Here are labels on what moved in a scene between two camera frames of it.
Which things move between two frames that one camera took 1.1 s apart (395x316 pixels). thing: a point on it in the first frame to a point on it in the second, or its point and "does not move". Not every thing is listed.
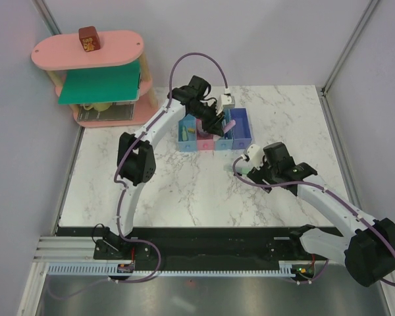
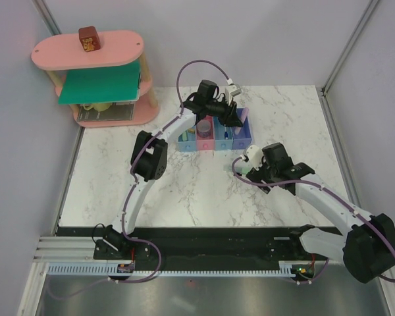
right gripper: (259, 175) does not move
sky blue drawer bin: (226, 142) does not move
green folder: (118, 83) does not move
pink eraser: (231, 124) to (244, 112)
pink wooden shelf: (116, 47) does not move
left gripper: (214, 125) to (230, 118)
